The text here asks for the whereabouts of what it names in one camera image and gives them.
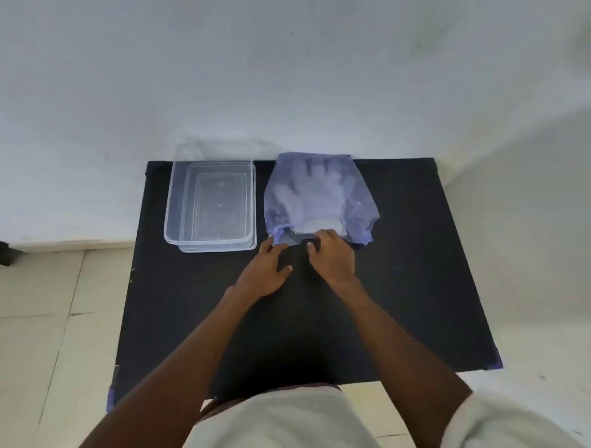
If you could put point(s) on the person's right hand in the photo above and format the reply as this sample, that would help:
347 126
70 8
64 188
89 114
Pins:
334 260

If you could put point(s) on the person's left hand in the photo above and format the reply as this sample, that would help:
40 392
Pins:
258 274

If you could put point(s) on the blue translucent plastic bag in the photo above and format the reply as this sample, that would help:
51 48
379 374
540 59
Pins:
355 203

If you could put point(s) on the translucent white glove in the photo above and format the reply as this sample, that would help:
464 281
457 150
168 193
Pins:
314 198

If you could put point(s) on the clear plastic container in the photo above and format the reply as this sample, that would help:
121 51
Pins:
210 203

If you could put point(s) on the person's right forearm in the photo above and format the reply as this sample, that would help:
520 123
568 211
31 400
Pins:
397 351

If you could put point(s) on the person's left forearm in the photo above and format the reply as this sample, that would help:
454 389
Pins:
184 364

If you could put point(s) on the white shirt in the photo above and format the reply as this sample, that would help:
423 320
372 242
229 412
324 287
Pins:
286 424

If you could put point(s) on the blue tape corner piece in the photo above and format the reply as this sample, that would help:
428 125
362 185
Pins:
496 362
110 400

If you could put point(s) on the dark wooden furniture base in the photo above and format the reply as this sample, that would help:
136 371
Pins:
9 254

